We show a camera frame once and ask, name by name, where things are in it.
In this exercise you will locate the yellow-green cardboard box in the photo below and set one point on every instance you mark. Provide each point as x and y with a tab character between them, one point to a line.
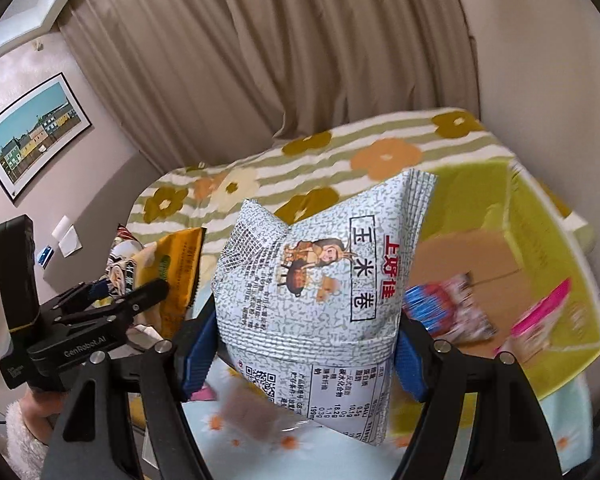
540	210

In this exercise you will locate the yellow snack bag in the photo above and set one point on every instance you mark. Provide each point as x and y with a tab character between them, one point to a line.
180	270

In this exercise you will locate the blue wall card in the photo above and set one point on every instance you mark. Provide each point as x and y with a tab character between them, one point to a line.
44	256

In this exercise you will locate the beige curtain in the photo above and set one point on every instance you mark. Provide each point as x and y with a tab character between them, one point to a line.
280	45

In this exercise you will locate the framed houses picture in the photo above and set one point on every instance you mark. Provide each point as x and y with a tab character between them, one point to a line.
32	130

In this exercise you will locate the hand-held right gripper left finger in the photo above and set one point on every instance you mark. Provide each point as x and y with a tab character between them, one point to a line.
200	355

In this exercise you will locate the light blue daisy sheet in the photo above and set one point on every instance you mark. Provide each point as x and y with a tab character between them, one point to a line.
330	460

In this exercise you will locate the striped floral blanket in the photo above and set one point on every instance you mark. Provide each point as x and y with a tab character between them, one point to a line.
360	160

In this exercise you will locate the person's left forearm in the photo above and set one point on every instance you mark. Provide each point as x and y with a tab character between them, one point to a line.
22	445

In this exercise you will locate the small brown snack packet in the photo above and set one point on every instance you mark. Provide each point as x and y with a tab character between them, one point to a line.
252	410

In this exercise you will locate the pink snack packet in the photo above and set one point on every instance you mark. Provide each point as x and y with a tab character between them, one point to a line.
542	312

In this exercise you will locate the blue red snack packet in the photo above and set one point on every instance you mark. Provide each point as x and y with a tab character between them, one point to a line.
450	310

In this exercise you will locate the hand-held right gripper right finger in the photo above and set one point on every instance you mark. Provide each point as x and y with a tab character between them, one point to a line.
410	365

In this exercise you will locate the person's left hand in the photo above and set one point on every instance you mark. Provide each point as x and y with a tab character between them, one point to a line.
42	407

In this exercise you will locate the white corn roll snack bag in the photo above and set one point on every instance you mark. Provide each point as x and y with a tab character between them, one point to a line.
320	280

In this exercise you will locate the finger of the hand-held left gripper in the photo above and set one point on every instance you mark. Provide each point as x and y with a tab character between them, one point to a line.
140	297
87	292

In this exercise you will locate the cartoon printed snack bag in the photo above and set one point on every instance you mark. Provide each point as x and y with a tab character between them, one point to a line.
120	255

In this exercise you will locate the white wall card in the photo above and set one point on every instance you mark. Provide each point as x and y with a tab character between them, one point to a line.
67	236

